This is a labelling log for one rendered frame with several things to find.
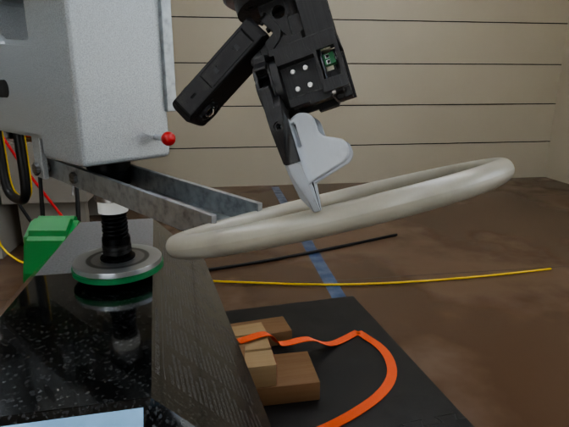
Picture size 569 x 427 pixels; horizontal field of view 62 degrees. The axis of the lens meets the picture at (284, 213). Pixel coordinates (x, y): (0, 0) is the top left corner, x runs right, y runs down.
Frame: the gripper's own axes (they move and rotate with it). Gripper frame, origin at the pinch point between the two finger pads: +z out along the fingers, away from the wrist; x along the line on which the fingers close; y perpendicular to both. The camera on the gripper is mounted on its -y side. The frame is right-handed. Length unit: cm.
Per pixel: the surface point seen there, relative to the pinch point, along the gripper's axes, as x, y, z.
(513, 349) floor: 210, 37, 99
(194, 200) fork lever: 48, -33, -7
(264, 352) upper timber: 142, -65, 55
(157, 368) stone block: 28, -40, 21
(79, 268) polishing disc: 51, -68, 0
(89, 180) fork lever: 49, -57, -19
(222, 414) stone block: 34, -34, 33
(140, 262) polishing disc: 58, -56, 2
